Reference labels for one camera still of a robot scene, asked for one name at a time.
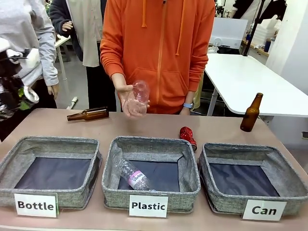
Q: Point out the green black left gripper finger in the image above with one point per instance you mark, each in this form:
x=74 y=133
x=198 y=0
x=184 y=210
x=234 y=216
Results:
x=21 y=92
x=25 y=105

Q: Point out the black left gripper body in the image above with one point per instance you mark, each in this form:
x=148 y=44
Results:
x=8 y=89

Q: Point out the crushed silver can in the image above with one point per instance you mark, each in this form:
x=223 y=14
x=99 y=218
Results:
x=31 y=94

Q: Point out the crushed clear plastic bottle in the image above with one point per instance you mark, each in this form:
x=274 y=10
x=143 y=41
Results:
x=139 y=96

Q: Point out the person's left forearm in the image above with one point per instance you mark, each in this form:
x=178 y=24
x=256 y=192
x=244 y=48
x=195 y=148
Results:
x=189 y=97

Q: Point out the grey fabric basket labelled Bottle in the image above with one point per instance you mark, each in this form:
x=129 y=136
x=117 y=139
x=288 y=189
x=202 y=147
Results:
x=14 y=192

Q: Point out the crushed red can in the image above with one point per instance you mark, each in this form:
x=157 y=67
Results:
x=188 y=136

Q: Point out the grey fabric basket labelled Plastic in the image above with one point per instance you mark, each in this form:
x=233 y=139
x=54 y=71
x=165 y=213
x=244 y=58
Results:
x=185 y=192

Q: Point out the grey fabric basket labelled Can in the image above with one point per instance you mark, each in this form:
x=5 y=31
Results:
x=216 y=192

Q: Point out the white Can label sign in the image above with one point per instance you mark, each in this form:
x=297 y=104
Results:
x=264 y=210

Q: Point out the grey sweater bystander's hand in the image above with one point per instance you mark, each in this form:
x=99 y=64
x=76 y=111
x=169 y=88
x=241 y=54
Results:
x=53 y=91

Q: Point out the dark jacket bystander's hand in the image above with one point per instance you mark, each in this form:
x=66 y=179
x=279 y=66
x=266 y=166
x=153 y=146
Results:
x=68 y=26

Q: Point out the person's right hand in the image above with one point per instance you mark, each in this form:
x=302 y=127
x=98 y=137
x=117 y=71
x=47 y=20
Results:
x=121 y=87

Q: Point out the person's left hand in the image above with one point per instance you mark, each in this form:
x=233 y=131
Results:
x=184 y=111

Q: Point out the white object on floor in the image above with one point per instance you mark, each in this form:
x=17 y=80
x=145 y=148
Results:
x=73 y=102

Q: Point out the small white desk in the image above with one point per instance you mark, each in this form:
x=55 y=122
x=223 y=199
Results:
x=63 y=43

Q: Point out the brown glass beer bottle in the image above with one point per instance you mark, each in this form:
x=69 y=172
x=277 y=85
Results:
x=90 y=114
x=250 y=116

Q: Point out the bystander in grey sweater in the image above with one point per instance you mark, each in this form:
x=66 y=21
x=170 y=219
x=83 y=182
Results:
x=21 y=24

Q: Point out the bystander in dark jacket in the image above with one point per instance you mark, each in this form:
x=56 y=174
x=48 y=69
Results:
x=96 y=79

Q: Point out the white Bottle label sign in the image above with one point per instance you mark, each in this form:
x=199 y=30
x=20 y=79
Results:
x=36 y=205

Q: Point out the clear bottle with pink label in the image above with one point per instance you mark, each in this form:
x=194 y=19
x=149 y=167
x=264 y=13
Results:
x=139 y=179

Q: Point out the person in orange hoodie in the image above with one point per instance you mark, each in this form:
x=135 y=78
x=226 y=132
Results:
x=156 y=48

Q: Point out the white Plastic label sign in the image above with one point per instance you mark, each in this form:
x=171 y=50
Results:
x=148 y=206

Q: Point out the light blue wristwatch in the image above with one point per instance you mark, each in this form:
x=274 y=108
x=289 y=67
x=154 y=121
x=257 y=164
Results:
x=188 y=105

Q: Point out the white monitor back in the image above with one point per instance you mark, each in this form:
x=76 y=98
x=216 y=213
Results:
x=229 y=32

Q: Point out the large white table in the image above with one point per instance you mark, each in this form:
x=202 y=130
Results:
x=245 y=81

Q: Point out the black stand pole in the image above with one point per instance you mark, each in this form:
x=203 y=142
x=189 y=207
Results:
x=251 y=26

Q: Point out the dark blue flask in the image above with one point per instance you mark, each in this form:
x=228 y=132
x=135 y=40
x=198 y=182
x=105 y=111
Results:
x=267 y=45

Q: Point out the stacked white storage boxes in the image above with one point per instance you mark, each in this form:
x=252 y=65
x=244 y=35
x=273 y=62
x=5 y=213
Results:
x=265 y=31

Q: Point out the bystander in black and white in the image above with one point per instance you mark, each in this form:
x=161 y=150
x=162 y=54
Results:
x=260 y=9

